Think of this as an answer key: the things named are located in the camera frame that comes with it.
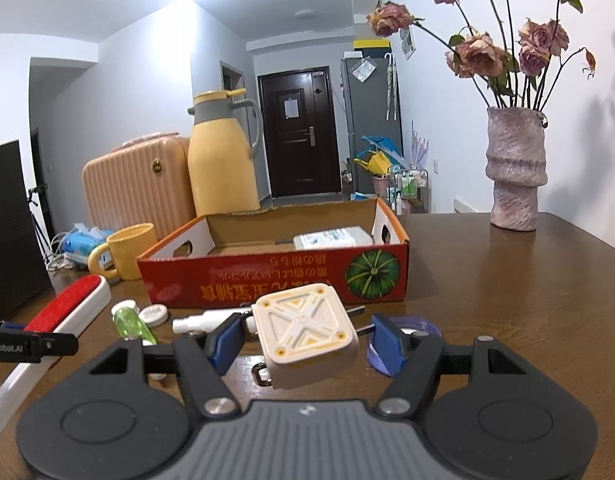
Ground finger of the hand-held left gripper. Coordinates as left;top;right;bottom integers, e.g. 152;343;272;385
0;320;80;356

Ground peach ribbed suitcase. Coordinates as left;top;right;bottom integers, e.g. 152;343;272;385
82;132;198;241

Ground bunch of dried pink roses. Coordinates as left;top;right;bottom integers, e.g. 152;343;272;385
365;0;599;111

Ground green spray bottle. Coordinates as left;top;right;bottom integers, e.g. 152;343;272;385
111;307;159;347

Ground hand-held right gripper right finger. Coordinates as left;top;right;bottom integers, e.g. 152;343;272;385
371;312;531;419

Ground grey refrigerator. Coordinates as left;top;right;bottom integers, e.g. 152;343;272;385
339;51;403;196

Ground purple dried grass bunch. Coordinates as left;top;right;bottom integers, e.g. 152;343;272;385
409;119;431;171

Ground white cables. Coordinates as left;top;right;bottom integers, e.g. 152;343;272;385
46;232;76;272

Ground black paper bag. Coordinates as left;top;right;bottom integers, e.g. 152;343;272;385
0;139;54;319

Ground red and white lint brush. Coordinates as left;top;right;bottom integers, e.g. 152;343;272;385
0;273;112;409

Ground pale folded umbrella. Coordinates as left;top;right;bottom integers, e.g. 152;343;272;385
384;52;401;121

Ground grey interior door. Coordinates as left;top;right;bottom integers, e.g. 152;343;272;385
220;59;246;106

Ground small white tube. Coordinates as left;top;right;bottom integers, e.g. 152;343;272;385
172;309;249;334

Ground yellow mug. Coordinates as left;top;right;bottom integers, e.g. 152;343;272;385
88;223;160;282

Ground beige square charger cube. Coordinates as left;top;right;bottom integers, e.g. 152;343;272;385
251;282;367;391

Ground blue tissue pack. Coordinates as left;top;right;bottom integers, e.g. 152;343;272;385
64;222;114;261

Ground clear blue round lid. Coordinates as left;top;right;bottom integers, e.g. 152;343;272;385
366;315;443;377

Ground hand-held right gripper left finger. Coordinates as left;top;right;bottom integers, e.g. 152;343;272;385
88;312;246;420

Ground white plastic bottle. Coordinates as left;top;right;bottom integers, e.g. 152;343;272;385
292;227;375;251

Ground red cardboard box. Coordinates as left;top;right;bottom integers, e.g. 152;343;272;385
136;196;410;310

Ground printed white jar lid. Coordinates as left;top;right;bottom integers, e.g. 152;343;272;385
138;304;170;329

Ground blue folding rack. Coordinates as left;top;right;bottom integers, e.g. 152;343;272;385
359;133;403;161

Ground yellow watering can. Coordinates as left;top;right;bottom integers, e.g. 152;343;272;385
353;152;393;176

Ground pink textured vase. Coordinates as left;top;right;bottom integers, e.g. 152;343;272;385
485;105;547;233

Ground framed wall picture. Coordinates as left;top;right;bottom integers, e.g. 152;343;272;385
399;27;417;61

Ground yellow and black box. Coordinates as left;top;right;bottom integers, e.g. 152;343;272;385
352;36;391;54

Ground dark brown entrance door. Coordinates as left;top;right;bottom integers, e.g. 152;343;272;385
257;66;343;199

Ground yellow thermos jug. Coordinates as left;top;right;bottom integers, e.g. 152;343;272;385
187;88;263;217

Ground wire storage cart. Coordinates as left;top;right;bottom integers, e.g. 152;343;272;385
387;167;431;214

